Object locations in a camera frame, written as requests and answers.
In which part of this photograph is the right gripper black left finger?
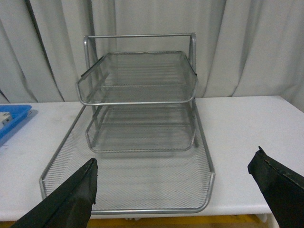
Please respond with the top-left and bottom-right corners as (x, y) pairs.
(12, 158), (98, 228)

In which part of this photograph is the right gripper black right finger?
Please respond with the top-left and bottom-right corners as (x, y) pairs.
(247, 147), (304, 228)

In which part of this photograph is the silver mesh tray rack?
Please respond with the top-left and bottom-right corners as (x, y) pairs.
(39, 33), (215, 215)

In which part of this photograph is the blue plastic tray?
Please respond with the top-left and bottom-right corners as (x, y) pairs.
(0, 105), (32, 146)

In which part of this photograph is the white circuit breaker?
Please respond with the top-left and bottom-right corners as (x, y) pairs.
(0, 112), (12, 128)

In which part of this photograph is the white curtain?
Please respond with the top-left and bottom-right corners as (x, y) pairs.
(0, 0), (304, 109)

